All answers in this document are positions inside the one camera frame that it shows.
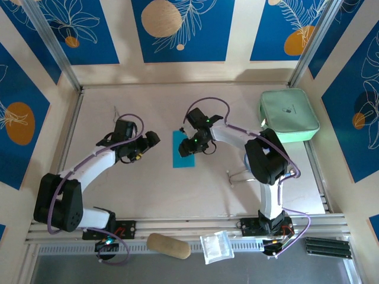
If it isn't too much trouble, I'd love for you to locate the blue paper sheet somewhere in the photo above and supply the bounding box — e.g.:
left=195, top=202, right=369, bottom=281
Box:
left=172, top=131, right=197, bottom=169

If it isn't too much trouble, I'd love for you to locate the mint green zip case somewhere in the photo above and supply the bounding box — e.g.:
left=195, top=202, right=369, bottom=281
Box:
left=259, top=88, right=321, bottom=143

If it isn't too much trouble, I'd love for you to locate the small black circuit board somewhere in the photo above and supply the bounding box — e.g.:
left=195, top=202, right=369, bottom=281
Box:
left=94, top=238, right=120, bottom=261
left=262, top=238, right=293, bottom=257

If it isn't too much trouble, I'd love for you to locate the white plastic pouch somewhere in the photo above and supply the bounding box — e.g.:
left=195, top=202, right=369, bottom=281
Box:
left=200, top=230, right=235, bottom=265

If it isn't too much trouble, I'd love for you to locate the black ribbed block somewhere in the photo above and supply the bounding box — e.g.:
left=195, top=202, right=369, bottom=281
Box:
left=304, top=236, right=353, bottom=260

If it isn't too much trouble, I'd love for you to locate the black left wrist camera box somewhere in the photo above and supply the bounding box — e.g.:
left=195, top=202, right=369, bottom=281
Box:
left=114, top=119, right=136, bottom=140

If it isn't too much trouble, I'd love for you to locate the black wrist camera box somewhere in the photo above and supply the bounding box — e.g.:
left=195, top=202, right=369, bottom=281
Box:
left=114, top=119, right=136, bottom=140
left=186, top=108, right=208, bottom=128

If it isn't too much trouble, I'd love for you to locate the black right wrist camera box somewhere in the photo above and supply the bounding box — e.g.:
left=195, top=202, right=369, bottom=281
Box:
left=186, top=108, right=208, bottom=128

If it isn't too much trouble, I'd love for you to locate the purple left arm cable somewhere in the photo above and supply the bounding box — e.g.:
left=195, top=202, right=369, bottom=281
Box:
left=47, top=113, right=146, bottom=266

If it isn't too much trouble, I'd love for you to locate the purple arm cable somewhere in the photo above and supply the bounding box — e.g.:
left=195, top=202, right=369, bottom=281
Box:
left=47, top=113, right=146, bottom=266
left=183, top=98, right=312, bottom=259

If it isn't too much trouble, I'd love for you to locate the thin wire on table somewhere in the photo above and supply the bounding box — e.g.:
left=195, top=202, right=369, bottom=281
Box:
left=111, top=105, right=124, bottom=124

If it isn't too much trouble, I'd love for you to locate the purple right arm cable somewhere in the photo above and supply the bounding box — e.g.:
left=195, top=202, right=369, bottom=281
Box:
left=183, top=98, right=312, bottom=259

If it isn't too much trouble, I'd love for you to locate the aluminium table side rail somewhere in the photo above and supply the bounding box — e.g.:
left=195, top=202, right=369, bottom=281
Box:
left=304, top=141, right=329, bottom=214
left=44, top=87, right=85, bottom=221

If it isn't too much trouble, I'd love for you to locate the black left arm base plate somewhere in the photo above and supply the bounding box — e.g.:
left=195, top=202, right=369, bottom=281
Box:
left=82, top=220, right=137, bottom=240

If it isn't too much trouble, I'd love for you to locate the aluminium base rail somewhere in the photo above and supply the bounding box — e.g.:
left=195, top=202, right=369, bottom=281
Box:
left=25, top=214, right=352, bottom=245

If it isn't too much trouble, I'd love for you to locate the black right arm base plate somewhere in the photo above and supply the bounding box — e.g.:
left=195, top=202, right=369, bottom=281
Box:
left=240, top=217, right=296, bottom=237

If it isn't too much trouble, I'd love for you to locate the grey slotted cable duct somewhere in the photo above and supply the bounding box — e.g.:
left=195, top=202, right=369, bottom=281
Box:
left=38, top=241, right=306, bottom=256

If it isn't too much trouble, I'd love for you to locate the aluminium frame post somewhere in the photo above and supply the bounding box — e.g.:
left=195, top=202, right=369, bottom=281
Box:
left=22, top=0, right=82, bottom=91
left=288, top=0, right=346, bottom=86

